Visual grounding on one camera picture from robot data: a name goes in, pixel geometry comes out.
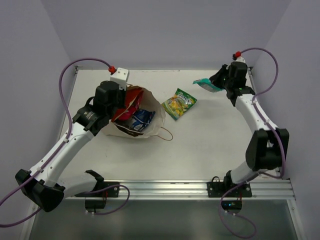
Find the left black base bracket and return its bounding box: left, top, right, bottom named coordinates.
left=84, top=181, right=120, bottom=213

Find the beige paper bag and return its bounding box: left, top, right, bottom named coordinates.
left=101, top=85, right=173, bottom=141

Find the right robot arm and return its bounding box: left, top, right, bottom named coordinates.
left=207, top=57, right=290, bottom=198

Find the right black base bracket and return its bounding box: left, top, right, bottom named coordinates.
left=206, top=176, right=253, bottom=214

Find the purple cable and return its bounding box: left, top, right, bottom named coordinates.
left=0, top=57, right=112, bottom=226
left=218, top=47, right=287, bottom=237

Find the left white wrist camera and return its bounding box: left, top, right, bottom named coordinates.
left=108, top=66, right=130, bottom=90

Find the green yellow candy bag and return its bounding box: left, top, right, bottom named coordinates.
left=161, top=88, right=197, bottom=121

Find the aluminium mounting rail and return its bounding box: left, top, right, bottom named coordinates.
left=62, top=178, right=296, bottom=201

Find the red snack bag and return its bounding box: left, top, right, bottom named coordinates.
left=111, top=86, right=144, bottom=122

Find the black base bracket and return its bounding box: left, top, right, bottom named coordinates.
left=84, top=181, right=120, bottom=213
left=206, top=176, right=253, bottom=214

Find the blue snack bag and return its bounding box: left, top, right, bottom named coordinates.
left=128, top=109, right=156, bottom=132

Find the teal snack bag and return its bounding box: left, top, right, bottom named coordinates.
left=192, top=78, right=224, bottom=93

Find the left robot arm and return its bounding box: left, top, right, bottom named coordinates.
left=15, top=80, right=127, bottom=212

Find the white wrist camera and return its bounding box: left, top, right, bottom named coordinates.
left=108, top=66, right=130, bottom=90
left=231, top=51, right=247, bottom=65

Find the brown chips bag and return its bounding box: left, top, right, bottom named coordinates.
left=115, top=124, right=146, bottom=139

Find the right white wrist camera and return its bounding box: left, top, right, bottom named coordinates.
left=231, top=51, right=247, bottom=65

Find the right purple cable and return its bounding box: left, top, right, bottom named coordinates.
left=218, top=47, right=287, bottom=237

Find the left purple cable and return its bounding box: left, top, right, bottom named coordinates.
left=0, top=57, right=112, bottom=226

